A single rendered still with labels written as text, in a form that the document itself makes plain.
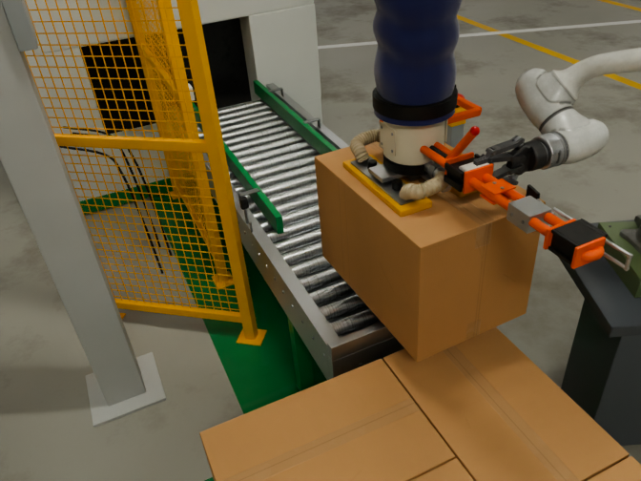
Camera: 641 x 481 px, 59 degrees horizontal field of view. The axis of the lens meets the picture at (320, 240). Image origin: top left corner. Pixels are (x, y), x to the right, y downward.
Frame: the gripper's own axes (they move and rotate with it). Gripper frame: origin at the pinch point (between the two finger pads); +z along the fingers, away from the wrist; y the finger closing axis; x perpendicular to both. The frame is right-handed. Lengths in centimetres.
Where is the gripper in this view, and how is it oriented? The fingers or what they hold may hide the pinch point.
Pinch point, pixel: (472, 174)
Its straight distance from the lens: 147.1
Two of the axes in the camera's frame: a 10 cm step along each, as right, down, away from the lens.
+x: -4.2, -5.0, 7.6
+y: 0.7, 8.1, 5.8
